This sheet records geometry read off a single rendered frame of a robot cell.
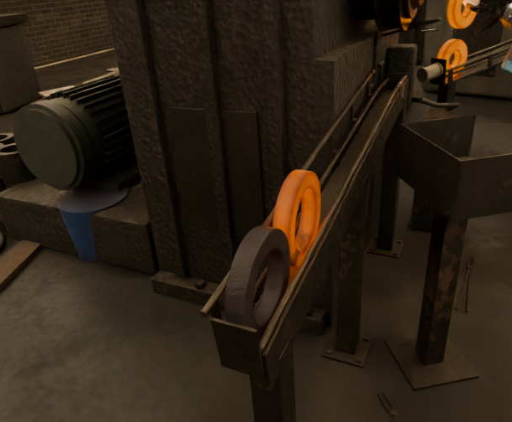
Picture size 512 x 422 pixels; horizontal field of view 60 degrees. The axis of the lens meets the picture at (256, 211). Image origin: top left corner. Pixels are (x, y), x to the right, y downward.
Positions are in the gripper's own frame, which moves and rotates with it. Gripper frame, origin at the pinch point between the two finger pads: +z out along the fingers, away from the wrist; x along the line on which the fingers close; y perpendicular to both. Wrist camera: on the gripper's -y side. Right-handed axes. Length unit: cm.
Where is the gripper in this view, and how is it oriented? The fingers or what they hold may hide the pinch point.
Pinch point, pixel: (463, 2)
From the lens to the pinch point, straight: 208.0
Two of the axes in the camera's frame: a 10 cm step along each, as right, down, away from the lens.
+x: -8.6, 2.9, -4.1
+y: 0.6, -7.4, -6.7
